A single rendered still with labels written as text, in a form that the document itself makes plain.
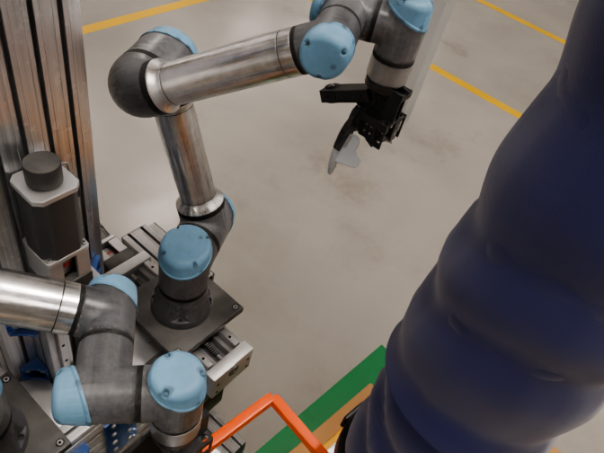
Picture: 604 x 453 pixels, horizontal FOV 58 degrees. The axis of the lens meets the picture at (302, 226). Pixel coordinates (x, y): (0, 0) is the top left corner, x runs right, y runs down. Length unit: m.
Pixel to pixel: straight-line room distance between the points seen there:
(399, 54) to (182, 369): 0.60
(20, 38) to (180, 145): 0.42
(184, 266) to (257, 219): 1.91
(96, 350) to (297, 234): 2.37
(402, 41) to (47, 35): 0.55
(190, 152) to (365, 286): 1.89
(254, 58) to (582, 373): 0.62
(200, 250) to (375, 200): 2.31
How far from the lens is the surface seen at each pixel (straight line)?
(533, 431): 0.66
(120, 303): 0.85
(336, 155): 1.07
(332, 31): 0.83
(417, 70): 3.97
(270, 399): 1.14
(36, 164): 0.98
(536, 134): 0.49
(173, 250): 1.24
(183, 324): 1.37
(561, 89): 0.49
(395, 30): 0.96
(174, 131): 1.19
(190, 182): 1.26
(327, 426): 1.42
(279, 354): 2.60
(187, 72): 0.95
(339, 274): 2.96
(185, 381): 0.75
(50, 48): 0.95
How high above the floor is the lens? 2.20
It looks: 45 degrees down
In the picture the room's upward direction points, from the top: 16 degrees clockwise
